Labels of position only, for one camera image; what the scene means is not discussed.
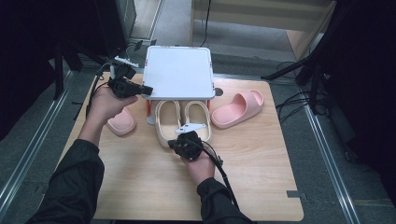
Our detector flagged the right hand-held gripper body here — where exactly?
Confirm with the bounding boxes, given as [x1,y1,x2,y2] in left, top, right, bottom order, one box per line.
[175,123,207,161]

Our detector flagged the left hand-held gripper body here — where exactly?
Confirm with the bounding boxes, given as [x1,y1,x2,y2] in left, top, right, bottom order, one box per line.
[106,55,142,99]

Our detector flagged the cream perforated clog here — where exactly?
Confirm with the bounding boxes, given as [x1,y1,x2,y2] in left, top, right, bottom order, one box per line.
[154,100,182,147]
[183,100,213,145]

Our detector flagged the pink slipper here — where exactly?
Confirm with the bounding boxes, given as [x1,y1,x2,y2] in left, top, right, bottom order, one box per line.
[106,106,137,137]
[210,89,265,130]

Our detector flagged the white two-tier shoe rack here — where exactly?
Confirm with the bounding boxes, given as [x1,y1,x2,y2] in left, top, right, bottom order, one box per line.
[141,45,217,127]

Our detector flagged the person's right hand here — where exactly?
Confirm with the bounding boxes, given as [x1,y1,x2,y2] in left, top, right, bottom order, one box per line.
[181,151,217,187]

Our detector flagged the person's left hand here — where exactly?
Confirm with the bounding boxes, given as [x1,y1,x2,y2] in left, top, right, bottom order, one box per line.
[86,85,139,127]

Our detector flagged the black metal stand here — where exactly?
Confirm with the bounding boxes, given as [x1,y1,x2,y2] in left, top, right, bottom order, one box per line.
[52,40,120,101]
[261,46,331,115]

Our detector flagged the dark cabinet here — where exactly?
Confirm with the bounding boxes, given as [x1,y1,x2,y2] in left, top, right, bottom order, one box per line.
[92,0,138,59]

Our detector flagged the dark curtain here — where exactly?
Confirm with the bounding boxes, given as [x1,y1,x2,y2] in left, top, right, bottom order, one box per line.
[323,0,396,194]
[0,0,97,141]

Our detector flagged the beige wooden cabinet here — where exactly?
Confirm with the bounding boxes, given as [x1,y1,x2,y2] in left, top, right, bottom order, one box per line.
[190,0,339,60]

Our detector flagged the white floor cable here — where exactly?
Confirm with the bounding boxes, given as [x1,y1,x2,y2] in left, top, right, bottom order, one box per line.
[124,43,138,62]

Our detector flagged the left hand-held gripper cable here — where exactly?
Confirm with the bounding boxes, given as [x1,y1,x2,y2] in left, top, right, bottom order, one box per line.
[85,62,114,119]

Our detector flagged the hand-held gripper cable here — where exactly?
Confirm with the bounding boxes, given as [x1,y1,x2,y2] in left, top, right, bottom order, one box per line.
[85,62,114,119]
[199,140,241,210]

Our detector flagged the right hand-held gripper cable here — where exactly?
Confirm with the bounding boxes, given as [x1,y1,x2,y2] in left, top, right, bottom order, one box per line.
[199,140,241,210]

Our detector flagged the black hanging cable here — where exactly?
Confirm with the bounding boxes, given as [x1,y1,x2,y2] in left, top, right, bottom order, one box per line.
[199,0,213,49]

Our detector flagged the metal floor rail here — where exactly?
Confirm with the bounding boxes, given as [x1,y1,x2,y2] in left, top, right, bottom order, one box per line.
[0,71,76,216]
[303,102,359,224]

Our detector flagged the black floor cables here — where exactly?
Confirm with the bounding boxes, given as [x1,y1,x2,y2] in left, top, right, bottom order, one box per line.
[275,60,316,124]

